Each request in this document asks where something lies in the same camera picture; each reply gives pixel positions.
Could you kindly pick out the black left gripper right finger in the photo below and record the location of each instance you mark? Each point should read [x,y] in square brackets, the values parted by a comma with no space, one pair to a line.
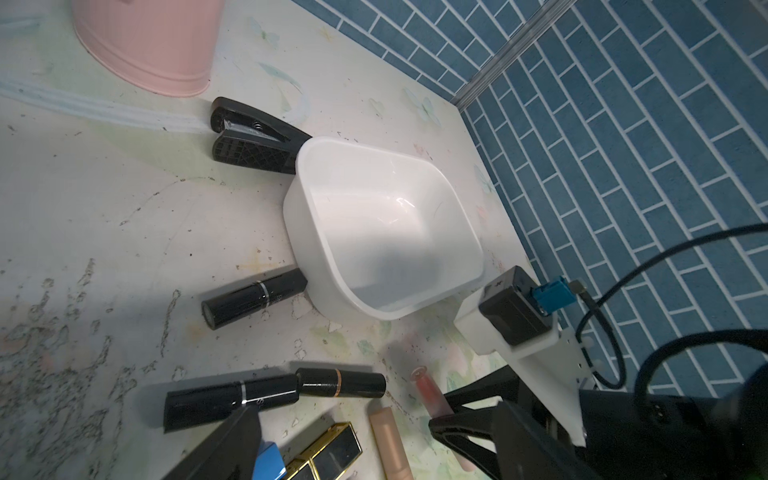
[524,450]

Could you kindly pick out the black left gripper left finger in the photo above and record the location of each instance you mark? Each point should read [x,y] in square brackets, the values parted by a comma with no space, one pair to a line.
[229,452]

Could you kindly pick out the pink lip gloss tube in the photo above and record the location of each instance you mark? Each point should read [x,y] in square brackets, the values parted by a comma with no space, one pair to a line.
[430,394]

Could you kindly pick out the black lipstick silver band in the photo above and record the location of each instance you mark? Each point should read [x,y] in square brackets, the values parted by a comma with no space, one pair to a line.
[229,307]

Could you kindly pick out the white plastic storage box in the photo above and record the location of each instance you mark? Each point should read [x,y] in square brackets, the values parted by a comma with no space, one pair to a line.
[377,234]

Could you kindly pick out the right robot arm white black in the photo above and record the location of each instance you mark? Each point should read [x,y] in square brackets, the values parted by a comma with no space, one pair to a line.
[674,438]

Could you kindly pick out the long black lipstick tube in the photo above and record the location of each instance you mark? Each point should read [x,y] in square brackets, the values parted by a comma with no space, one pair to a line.
[189,408]

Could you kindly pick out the black gold square lipstick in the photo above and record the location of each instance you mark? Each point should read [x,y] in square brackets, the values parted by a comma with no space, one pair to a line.
[327,458]

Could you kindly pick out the black lipstick gold band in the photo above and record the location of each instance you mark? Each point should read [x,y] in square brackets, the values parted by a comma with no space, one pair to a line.
[335,383]

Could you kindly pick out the beige concealer tube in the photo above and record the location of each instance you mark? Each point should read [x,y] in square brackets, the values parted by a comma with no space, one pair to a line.
[390,446]

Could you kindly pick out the black stapler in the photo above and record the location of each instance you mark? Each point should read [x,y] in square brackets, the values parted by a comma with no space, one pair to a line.
[251,138]

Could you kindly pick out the pink metal pen bucket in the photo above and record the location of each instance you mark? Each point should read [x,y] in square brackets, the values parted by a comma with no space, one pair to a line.
[164,46]

